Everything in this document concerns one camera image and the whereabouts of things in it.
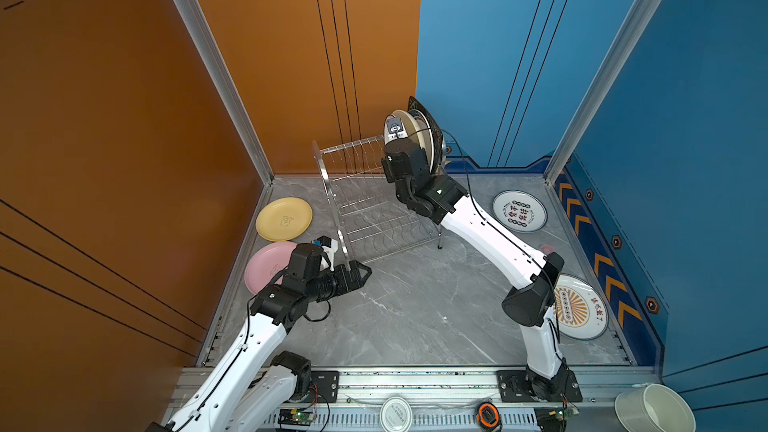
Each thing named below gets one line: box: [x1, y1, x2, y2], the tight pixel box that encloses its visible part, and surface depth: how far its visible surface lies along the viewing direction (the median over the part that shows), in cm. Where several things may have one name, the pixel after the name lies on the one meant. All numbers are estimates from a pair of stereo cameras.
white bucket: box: [614, 383, 697, 432], surface depth 66 cm
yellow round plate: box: [255, 197, 313, 242], surface depth 109 cm
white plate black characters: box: [492, 189, 548, 233], surface depth 111 cm
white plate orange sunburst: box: [554, 274, 609, 341], surface depth 87 cm
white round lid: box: [380, 396, 414, 432], surface depth 66 cm
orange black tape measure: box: [476, 402, 502, 432], surface depth 68 cm
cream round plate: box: [408, 109, 434, 173], surface depth 72 cm
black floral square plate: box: [407, 96, 443, 175], surface depth 71 cm
